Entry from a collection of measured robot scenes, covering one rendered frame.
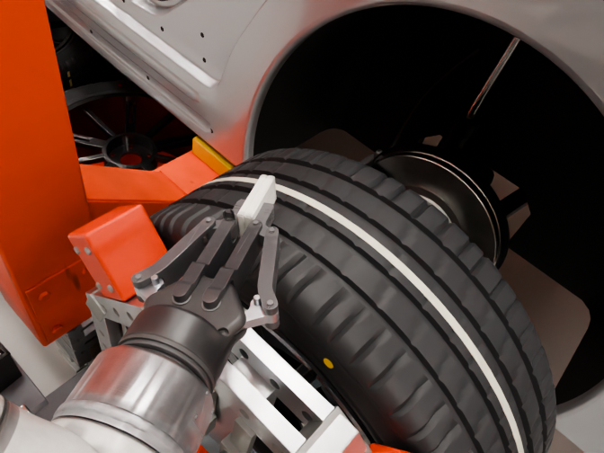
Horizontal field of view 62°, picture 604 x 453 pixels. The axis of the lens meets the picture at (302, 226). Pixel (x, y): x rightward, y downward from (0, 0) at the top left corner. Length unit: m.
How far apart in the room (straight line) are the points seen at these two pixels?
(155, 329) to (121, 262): 0.25
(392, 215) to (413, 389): 0.19
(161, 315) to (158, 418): 0.08
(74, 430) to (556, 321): 2.11
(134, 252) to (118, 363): 0.28
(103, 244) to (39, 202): 0.32
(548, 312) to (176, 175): 1.62
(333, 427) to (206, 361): 0.18
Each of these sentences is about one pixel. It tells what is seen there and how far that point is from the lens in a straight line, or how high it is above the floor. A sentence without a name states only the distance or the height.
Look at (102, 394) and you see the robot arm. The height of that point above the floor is 1.28.
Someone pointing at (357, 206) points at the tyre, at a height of 1.18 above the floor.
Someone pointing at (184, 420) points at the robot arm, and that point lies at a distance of 0.33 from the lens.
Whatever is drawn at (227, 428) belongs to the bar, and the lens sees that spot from 0.61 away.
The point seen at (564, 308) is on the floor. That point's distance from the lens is 2.36.
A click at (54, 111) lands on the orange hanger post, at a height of 1.08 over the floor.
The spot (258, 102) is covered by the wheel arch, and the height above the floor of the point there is 0.96.
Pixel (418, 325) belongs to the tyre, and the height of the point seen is 1.17.
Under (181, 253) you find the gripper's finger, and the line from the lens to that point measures 0.44.
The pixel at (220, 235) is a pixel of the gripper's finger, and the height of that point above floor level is 1.23.
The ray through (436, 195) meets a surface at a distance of 0.99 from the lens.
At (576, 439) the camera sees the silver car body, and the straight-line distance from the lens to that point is 1.07.
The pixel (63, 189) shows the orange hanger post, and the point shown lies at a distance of 0.90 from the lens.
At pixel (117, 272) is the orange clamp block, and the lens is 0.60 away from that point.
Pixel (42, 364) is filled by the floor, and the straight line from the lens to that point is 1.79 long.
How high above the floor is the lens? 1.58
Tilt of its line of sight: 49 degrees down
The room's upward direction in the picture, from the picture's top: 16 degrees clockwise
